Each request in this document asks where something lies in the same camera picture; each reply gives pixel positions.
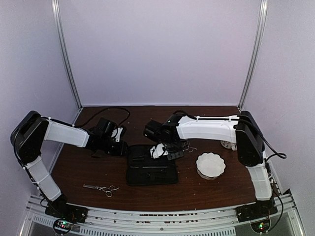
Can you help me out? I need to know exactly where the black zippered tool case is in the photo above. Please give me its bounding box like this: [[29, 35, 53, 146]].
[[126, 145, 179, 186]]

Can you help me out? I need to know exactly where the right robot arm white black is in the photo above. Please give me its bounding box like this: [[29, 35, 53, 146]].
[[143, 110, 273, 217]]

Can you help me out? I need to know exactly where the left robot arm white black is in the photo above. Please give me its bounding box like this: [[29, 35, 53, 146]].
[[10, 111, 128, 218]]

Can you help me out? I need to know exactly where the white scalloped bowl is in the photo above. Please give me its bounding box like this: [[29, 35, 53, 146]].
[[195, 152, 226, 180]]

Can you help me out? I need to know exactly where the silver thinning scissors left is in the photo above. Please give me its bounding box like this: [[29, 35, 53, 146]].
[[83, 184, 120, 198]]

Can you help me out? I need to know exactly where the floral white mug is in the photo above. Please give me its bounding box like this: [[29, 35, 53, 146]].
[[220, 141, 237, 151]]

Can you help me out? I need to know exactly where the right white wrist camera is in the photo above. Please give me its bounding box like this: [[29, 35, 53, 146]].
[[150, 143, 168, 159]]

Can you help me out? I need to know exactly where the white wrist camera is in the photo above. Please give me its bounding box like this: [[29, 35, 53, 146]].
[[111, 126, 126, 143], [150, 143, 168, 159]]

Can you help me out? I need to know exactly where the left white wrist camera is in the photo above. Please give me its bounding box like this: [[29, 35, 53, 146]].
[[111, 126, 126, 143]]

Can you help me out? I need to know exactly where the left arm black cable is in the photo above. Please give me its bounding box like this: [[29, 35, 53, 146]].
[[71, 107, 131, 128]]

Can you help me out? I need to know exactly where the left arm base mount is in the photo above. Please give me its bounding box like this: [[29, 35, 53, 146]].
[[45, 205, 88, 235]]

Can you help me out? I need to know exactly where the front aluminium rail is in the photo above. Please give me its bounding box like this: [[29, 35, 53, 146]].
[[17, 193, 306, 236]]

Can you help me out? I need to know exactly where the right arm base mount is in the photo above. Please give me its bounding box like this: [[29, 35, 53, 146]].
[[235, 202, 278, 234]]

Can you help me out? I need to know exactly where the left aluminium frame post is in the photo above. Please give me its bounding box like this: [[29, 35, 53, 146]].
[[52, 0, 83, 110]]

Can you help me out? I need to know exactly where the aluminium frame post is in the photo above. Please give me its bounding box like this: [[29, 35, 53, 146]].
[[238, 0, 268, 111], [52, 0, 83, 110]]

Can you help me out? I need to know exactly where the right aluminium frame post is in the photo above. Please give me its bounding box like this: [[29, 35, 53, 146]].
[[238, 0, 268, 111]]

